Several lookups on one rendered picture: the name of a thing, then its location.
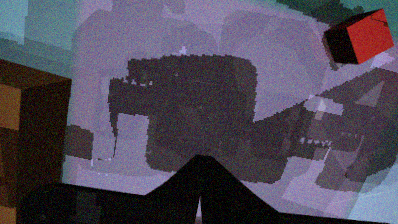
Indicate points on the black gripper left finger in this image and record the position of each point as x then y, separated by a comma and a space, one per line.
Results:
173, 202

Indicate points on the red cube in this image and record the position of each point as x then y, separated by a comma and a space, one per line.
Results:
359, 38

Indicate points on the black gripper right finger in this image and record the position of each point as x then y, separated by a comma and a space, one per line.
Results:
225, 199

